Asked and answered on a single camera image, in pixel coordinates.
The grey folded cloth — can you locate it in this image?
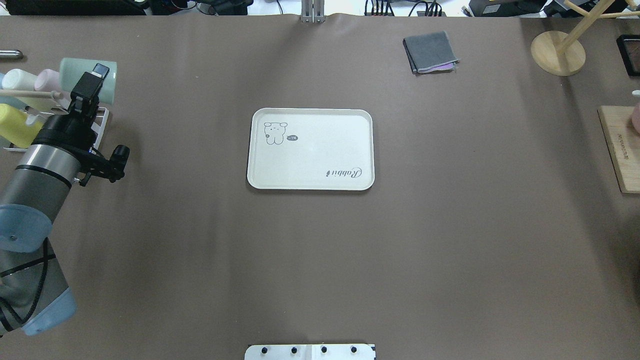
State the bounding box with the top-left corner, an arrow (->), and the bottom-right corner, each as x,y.
402,30 -> 460,75

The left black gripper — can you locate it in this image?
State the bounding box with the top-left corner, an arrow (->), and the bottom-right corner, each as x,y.
34,63 -> 110,158

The pink cup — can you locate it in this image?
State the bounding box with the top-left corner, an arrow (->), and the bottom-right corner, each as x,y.
33,68 -> 64,100

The wooden cutting board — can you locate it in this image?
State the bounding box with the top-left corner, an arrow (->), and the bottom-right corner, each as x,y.
598,105 -> 640,194

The pink bowl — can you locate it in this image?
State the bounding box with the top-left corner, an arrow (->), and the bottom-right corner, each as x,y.
630,101 -> 640,134

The white wire cup rack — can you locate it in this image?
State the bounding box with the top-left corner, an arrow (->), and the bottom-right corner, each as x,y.
0,90 -> 110,153

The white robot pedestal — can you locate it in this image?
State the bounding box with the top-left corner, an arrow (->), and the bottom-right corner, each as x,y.
244,342 -> 377,360

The aluminium frame post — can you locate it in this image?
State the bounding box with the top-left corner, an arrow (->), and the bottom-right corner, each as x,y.
300,0 -> 326,24

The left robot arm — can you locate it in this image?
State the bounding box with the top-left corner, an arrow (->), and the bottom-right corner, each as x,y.
1,63 -> 130,335

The white cup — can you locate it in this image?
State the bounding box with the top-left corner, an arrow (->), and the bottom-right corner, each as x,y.
1,68 -> 57,112

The cream rabbit tray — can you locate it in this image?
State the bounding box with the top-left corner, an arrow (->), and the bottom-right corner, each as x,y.
246,107 -> 375,191

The green cup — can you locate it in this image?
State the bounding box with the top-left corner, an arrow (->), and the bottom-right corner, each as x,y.
59,57 -> 118,105

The wooden mug tree stand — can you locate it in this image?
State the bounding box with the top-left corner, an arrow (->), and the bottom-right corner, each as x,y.
530,0 -> 640,76

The yellow cup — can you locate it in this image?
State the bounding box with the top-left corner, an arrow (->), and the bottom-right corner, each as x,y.
0,104 -> 44,149

